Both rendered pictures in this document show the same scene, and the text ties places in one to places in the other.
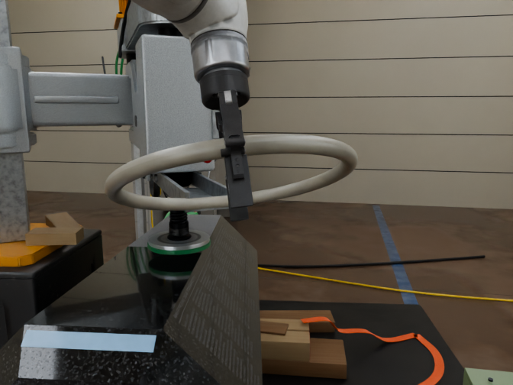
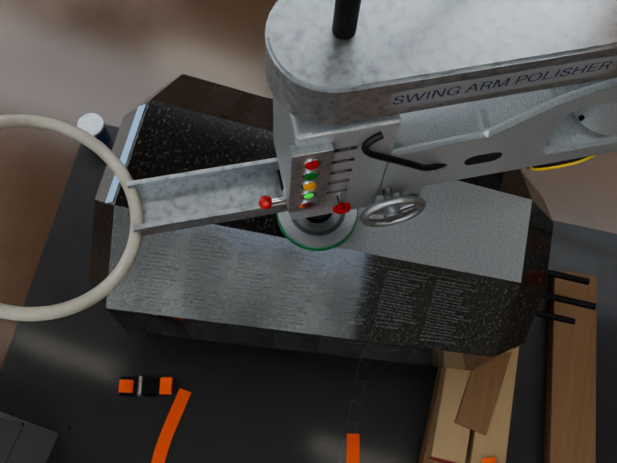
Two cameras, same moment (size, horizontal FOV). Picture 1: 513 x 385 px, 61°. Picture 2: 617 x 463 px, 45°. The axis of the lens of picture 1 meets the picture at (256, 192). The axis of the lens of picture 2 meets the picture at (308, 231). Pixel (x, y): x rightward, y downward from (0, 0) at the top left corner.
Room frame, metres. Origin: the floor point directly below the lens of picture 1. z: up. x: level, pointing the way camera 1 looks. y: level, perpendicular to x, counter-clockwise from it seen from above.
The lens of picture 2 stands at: (1.48, -0.45, 2.73)
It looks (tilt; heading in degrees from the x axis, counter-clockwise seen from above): 70 degrees down; 91
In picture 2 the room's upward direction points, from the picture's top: 7 degrees clockwise
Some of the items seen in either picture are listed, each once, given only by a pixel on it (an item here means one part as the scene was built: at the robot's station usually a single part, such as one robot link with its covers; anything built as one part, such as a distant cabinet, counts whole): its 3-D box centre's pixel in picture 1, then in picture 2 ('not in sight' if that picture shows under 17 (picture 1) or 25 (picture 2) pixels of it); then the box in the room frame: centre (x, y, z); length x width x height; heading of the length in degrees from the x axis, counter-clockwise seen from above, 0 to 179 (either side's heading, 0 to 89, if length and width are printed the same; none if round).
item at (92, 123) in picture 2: not in sight; (94, 131); (0.57, 0.76, 0.08); 0.10 x 0.10 x 0.13
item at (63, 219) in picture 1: (63, 222); not in sight; (1.97, 0.90, 0.80); 0.20 x 0.10 x 0.05; 42
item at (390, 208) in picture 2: not in sight; (388, 197); (1.63, 0.20, 1.20); 0.15 x 0.10 x 0.15; 20
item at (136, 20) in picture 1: (157, 33); (531, 26); (1.81, 0.39, 1.61); 0.96 x 0.25 x 0.17; 20
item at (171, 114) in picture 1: (171, 110); (364, 128); (1.55, 0.30, 1.32); 0.36 x 0.22 x 0.45; 20
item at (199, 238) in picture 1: (179, 239); (317, 209); (1.48, 0.27, 0.87); 0.21 x 0.21 x 0.01
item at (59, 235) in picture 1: (55, 236); not in sight; (1.75, 0.83, 0.81); 0.20 x 0.10 x 0.05; 94
